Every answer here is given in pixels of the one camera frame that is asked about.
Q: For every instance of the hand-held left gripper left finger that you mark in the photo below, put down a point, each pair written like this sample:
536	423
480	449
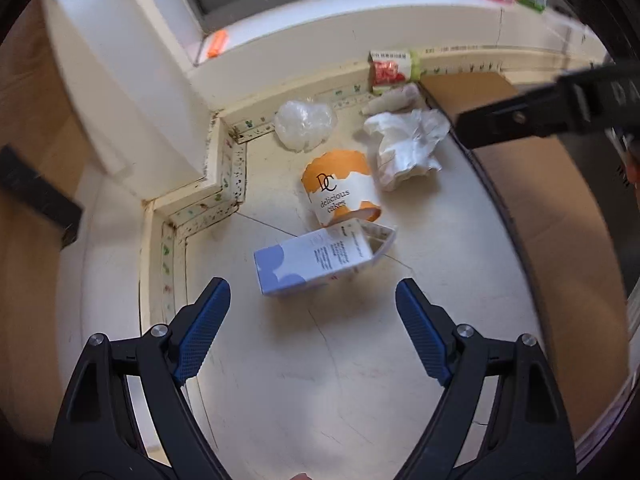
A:
202	332

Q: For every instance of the brown cardboard sheet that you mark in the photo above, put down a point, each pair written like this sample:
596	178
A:
550	240

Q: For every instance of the blue and white carton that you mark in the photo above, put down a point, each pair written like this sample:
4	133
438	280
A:
300	265

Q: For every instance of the orange and white paper cup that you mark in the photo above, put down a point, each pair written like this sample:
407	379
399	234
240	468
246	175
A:
335	195

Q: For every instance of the orange plastic clip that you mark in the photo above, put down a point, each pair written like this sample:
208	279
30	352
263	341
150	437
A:
217	44

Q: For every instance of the wooden cutting board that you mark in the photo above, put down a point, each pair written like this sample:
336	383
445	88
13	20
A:
30	310

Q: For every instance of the crumpled clear plastic wrap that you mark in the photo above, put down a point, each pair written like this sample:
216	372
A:
302	122

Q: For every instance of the black cutting board stand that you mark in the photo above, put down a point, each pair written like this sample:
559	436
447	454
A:
40	195

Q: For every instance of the crumpled white tissue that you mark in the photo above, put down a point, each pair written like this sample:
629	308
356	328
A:
400	155

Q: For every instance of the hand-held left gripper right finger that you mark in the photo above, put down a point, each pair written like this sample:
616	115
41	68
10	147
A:
422	332

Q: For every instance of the small red and green carton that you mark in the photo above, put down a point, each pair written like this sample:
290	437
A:
390	70

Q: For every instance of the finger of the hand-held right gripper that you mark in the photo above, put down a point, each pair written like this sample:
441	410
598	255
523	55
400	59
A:
520	115

